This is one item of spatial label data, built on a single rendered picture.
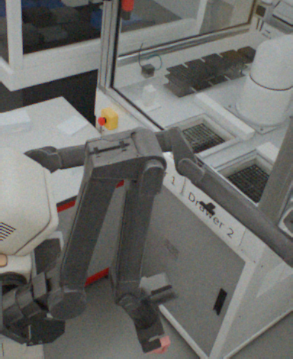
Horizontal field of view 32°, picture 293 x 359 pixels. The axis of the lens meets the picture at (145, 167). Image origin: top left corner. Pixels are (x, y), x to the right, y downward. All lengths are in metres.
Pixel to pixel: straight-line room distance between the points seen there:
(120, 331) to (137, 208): 1.64
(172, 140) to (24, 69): 1.30
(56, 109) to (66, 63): 0.25
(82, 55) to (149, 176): 1.81
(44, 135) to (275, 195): 1.09
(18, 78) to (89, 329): 1.22
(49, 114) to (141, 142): 1.57
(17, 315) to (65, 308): 0.10
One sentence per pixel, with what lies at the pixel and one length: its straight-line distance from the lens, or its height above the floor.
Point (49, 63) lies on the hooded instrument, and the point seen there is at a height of 0.90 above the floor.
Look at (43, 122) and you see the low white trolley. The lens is 2.36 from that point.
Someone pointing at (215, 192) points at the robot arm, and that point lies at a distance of 1.32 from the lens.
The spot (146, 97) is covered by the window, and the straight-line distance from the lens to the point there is 2.01.
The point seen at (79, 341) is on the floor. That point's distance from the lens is 2.50.
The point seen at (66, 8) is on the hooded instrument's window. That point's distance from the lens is 2.46.
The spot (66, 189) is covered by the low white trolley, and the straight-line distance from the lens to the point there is 2.02.
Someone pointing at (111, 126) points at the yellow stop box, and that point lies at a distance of 2.19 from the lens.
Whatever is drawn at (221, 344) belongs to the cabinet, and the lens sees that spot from 2.27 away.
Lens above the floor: 2.15
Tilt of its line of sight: 40 degrees down
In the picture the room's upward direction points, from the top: 10 degrees clockwise
